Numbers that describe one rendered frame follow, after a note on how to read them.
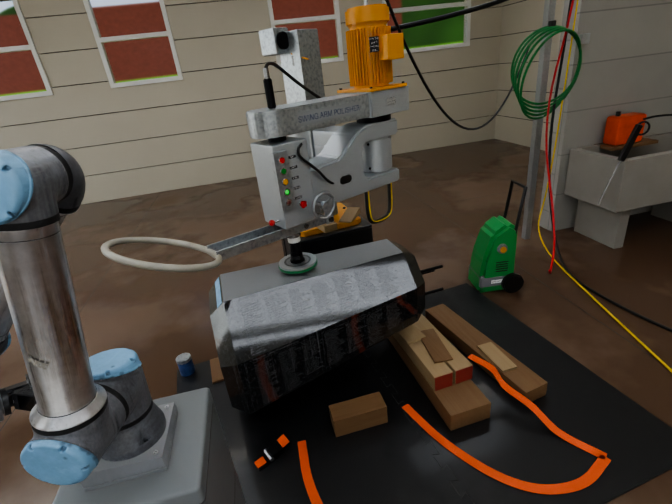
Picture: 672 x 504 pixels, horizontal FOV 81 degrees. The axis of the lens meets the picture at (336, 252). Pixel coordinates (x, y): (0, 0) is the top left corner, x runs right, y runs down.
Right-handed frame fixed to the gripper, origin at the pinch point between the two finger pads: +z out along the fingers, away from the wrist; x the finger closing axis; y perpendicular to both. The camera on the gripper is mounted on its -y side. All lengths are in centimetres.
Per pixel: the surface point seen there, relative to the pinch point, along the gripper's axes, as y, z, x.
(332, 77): 417, 554, -233
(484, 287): 4, 280, 45
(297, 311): 27, 101, 16
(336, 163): 20, 130, -58
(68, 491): -4.6, -11.3, 28.6
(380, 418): -4, 127, 80
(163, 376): 142, 71, 78
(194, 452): -22.4, 17.0, 24.9
